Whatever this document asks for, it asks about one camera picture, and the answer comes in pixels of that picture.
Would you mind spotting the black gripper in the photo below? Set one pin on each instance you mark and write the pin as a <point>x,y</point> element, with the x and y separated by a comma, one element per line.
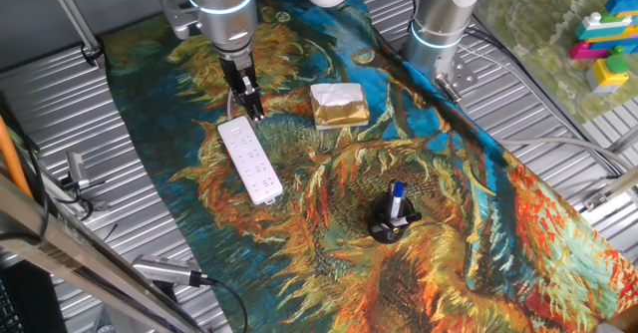
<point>238,71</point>

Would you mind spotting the white power strip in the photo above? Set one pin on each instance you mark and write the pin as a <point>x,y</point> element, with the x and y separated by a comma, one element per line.
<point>249,161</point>

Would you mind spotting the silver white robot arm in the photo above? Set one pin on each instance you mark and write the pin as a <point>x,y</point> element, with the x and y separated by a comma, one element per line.
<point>224,4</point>

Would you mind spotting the gold white tissue pack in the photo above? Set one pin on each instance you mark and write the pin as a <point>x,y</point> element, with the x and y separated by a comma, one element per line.
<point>339,106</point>

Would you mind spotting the blue capped marker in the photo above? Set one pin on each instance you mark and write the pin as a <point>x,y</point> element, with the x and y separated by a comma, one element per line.
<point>397,198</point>

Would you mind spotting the black pen holder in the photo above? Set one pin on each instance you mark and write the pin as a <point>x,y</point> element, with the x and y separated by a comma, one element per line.
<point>384,231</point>

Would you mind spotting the sunflower painting cloth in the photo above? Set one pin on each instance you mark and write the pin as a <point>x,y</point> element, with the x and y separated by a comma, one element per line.
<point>324,273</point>

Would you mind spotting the black pen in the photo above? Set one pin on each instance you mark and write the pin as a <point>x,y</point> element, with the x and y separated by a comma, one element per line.
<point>411,218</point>

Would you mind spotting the slanted aluminium bar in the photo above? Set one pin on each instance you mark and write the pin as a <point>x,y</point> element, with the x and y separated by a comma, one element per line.
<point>70,14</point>

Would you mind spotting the orange tube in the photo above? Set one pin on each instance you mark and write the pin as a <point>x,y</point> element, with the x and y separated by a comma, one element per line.
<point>10,156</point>

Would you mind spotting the green patterned cloth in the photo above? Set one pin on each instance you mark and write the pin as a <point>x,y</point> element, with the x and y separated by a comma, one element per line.
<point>538,24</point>

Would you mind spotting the black box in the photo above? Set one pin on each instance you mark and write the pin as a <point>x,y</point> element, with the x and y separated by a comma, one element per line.
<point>30,303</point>

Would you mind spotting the colourful toy brick tower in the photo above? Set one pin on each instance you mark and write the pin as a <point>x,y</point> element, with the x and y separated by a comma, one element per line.
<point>598,29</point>

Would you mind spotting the yellow brick with green knob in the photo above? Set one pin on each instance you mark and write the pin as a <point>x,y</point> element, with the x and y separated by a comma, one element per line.
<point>608,74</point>

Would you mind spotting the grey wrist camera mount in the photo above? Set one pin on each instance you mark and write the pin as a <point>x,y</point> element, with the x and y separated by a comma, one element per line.
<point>177,16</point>

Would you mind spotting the small silver camera on stand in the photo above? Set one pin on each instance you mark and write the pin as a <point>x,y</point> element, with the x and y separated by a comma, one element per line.
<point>77,168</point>

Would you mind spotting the silver ribbed camera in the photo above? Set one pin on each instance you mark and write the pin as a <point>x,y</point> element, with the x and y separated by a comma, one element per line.
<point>167,270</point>

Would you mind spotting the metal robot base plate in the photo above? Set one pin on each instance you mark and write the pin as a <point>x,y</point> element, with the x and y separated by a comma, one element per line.
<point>463,76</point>

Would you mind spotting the metal frame bar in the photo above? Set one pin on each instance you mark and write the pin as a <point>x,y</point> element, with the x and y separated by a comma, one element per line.
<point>75,258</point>

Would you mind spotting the aluminium profile with bracket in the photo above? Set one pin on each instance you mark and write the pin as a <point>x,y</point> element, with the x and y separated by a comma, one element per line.
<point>613,188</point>

